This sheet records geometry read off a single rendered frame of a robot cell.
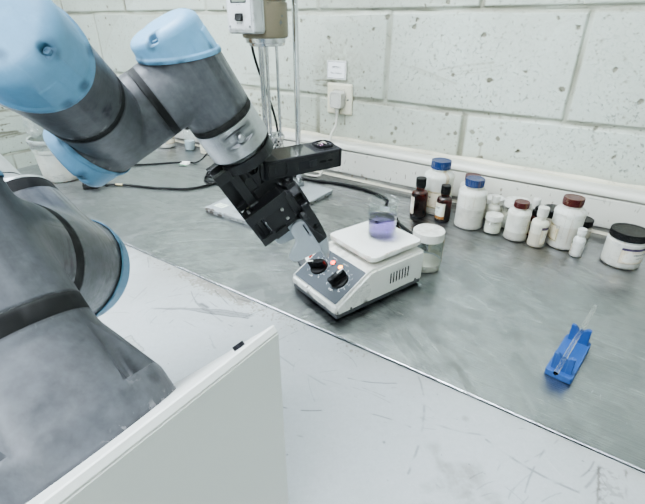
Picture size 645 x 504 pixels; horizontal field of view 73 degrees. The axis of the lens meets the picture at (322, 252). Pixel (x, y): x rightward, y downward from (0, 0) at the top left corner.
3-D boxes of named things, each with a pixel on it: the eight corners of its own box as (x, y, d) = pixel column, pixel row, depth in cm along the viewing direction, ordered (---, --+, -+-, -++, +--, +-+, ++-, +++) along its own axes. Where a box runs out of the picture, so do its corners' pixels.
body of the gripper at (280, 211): (248, 225, 63) (199, 161, 55) (296, 190, 63) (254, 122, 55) (269, 251, 57) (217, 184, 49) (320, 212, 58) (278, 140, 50)
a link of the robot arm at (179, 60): (114, 43, 44) (182, -3, 45) (180, 131, 52) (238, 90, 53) (125, 55, 39) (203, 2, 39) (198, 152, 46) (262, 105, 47)
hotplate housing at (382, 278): (336, 322, 69) (337, 280, 66) (291, 287, 79) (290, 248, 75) (429, 279, 81) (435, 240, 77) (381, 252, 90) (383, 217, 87)
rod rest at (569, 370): (570, 385, 58) (577, 365, 56) (543, 373, 60) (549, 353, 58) (590, 348, 64) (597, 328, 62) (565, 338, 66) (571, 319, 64)
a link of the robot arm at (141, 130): (-4, 102, 37) (105, 29, 38) (65, 144, 48) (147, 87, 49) (53, 175, 37) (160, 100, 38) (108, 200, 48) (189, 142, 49)
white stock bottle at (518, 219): (512, 243, 94) (521, 206, 90) (498, 234, 98) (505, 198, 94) (530, 240, 95) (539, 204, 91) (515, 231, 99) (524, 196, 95)
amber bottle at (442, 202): (444, 216, 107) (449, 182, 103) (452, 222, 104) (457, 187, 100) (431, 217, 106) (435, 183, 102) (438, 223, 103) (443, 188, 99)
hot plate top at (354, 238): (372, 264, 70) (372, 259, 70) (327, 237, 79) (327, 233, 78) (423, 244, 76) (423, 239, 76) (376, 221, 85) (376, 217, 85)
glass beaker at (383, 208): (361, 233, 79) (363, 191, 75) (389, 230, 80) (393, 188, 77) (373, 248, 74) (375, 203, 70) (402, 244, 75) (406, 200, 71)
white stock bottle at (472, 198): (473, 233, 99) (482, 184, 93) (448, 224, 103) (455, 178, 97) (486, 225, 102) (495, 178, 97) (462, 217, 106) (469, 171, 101)
